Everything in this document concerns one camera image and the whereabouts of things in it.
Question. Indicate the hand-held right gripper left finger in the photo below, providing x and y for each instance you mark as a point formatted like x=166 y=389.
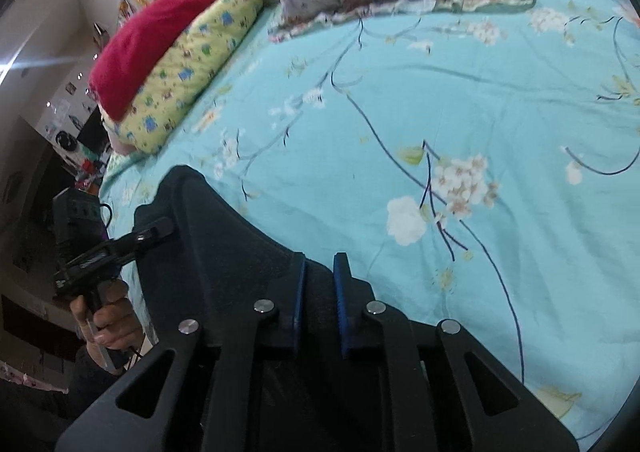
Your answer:
x=299 y=292

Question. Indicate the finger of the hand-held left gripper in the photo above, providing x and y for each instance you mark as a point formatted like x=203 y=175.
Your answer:
x=152 y=233

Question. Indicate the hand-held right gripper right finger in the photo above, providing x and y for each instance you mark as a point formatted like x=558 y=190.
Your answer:
x=342 y=302

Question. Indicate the black blanket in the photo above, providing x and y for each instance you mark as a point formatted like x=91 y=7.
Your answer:
x=235 y=252

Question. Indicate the person's left hand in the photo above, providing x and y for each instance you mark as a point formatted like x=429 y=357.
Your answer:
x=117 y=322

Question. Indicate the pink cloth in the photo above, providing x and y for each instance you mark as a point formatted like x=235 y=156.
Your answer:
x=120 y=142

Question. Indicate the dark cluttered cabinet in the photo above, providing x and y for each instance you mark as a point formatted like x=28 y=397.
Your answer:
x=65 y=152

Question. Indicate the yellow cartoon print pillow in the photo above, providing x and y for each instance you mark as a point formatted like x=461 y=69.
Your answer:
x=190 y=67

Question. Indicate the red fleece blanket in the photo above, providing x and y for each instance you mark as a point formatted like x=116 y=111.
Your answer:
x=145 y=42

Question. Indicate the teal floral bed sheet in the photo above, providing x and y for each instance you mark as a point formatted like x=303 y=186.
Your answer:
x=400 y=107

